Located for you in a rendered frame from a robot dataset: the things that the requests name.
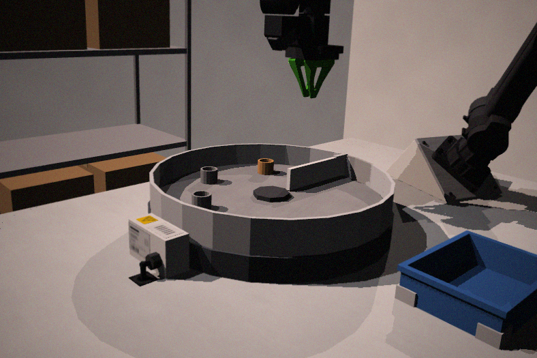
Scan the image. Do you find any blue crate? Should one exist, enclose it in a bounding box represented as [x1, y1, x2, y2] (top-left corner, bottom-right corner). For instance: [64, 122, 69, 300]
[395, 230, 537, 350]

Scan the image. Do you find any grey metal bushing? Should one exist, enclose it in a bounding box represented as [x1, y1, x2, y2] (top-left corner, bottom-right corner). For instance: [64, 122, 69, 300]
[191, 190, 212, 210]
[200, 166, 218, 184]

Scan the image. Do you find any bronze bushing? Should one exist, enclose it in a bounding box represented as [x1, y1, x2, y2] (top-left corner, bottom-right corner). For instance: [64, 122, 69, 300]
[258, 158, 274, 175]

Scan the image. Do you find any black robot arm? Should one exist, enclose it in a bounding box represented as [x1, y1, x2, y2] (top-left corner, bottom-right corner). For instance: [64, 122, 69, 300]
[260, 0, 537, 193]

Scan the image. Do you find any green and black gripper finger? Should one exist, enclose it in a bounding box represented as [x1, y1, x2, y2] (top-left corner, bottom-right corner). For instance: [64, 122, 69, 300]
[288, 58, 309, 97]
[304, 59, 335, 98]

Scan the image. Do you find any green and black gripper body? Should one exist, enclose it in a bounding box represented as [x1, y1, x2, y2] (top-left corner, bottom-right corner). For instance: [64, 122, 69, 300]
[285, 15, 343, 61]

